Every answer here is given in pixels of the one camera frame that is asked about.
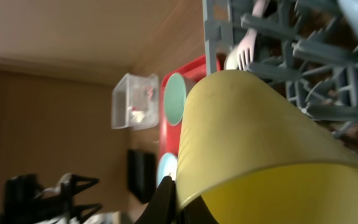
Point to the light blue plate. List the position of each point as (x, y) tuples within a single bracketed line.
[(167, 166)]

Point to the black plastic tray bin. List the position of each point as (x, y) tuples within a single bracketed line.
[(141, 174)]

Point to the white plastic fork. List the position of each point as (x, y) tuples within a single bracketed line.
[(246, 47)]

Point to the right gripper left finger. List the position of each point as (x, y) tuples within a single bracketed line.
[(161, 208)]

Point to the red serving tray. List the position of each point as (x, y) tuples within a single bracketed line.
[(169, 136)]

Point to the grey dishwasher rack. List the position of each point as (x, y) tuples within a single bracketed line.
[(304, 48)]

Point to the green plastic bowl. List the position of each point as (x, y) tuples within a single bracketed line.
[(176, 91)]

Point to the clear plastic bin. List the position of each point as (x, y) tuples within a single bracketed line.
[(135, 102)]

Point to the yellow plastic cup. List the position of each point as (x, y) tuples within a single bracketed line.
[(253, 157)]

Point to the white plastic spoon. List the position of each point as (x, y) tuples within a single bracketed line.
[(231, 62)]

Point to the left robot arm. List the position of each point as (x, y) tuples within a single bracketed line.
[(27, 201)]

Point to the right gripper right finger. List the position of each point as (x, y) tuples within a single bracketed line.
[(197, 212)]

